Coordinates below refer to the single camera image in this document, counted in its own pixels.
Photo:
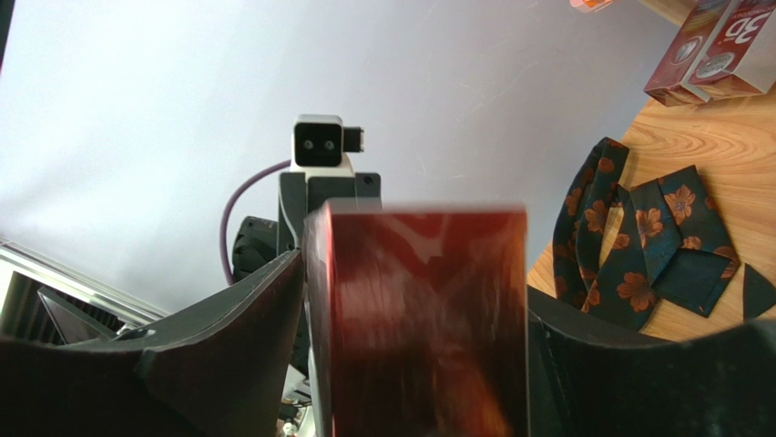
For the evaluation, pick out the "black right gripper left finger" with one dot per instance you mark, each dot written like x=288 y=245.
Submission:
x=216 y=368

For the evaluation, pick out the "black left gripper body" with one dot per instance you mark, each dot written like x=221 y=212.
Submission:
x=300 y=196

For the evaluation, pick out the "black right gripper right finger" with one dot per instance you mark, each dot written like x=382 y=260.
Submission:
x=588 y=377

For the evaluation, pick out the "red toothpaste box front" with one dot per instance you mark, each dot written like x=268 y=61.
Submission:
x=418 y=320

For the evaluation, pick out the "red toothpaste box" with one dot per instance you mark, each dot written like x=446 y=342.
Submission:
x=669 y=84
x=418 y=320
x=740 y=61

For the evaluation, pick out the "red toothpaste box back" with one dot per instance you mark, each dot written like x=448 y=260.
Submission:
x=740 y=61

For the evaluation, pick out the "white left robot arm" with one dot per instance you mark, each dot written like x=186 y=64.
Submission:
x=260 y=241

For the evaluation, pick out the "small black triangle piece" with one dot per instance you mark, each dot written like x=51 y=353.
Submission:
x=758 y=294

